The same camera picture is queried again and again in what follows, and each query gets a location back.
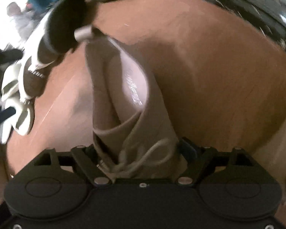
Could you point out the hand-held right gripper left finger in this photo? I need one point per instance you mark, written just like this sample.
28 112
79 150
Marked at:
88 158

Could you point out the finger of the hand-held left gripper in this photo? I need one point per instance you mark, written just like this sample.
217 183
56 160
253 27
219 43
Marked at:
5 56
2 116

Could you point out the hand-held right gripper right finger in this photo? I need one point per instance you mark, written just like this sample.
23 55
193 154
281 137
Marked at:
190 148

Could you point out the white and black sneaker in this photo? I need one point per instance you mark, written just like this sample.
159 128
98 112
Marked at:
62 19

